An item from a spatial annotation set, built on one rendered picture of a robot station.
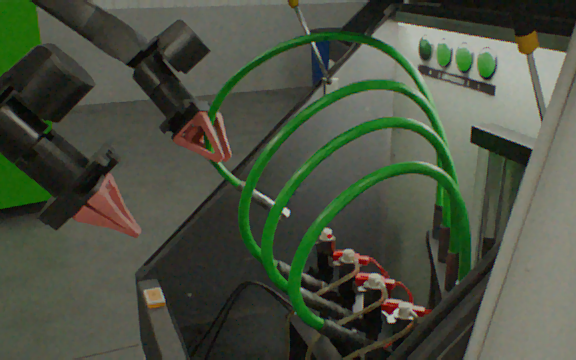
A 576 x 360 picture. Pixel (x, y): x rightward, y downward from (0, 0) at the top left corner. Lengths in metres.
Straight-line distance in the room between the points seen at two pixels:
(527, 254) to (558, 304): 0.06
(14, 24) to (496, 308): 3.67
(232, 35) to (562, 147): 7.18
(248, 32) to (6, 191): 4.26
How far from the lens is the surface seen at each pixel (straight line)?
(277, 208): 0.76
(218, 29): 7.67
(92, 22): 1.11
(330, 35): 0.99
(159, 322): 1.15
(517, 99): 1.03
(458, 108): 1.15
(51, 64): 0.73
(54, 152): 0.75
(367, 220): 1.40
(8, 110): 0.75
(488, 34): 1.03
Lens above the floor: 1.54
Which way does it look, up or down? 20 degrees down
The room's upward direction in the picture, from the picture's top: straight up
